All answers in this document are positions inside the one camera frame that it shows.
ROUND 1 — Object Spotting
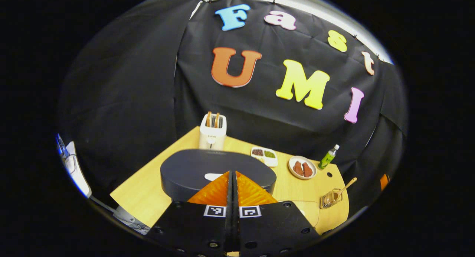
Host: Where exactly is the wooden spoon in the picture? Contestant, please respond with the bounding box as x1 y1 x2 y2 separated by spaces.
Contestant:
333 177 357 202

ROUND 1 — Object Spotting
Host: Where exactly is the white toaster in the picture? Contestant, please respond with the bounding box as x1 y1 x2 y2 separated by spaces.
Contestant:
199 112 227 150

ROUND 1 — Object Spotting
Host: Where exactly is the black backdrop cloth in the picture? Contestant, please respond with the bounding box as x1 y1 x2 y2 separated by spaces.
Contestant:
58 0 408 217

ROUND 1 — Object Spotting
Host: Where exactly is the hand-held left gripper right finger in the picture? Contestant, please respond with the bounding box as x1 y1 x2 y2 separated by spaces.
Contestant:
233 171 321 257

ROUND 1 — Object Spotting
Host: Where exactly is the white desk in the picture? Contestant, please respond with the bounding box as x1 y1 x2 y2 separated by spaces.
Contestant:
59 140 92 198

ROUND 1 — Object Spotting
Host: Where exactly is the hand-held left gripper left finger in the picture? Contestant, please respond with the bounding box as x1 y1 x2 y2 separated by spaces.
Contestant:
147 171 233 257

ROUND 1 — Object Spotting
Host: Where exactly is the green drink bottle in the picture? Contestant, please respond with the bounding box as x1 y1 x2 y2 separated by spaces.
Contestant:
318 144 340 170

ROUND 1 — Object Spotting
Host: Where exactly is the dark grey rice cooker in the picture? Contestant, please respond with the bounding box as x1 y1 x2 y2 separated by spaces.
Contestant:
160 149 277 202

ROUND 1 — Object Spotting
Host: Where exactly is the white round plate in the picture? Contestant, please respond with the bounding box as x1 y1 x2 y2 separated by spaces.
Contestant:
288 156 317 180

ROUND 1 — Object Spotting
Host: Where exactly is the white divided dish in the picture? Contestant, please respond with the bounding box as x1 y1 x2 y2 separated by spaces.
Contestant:
251 147 278 167

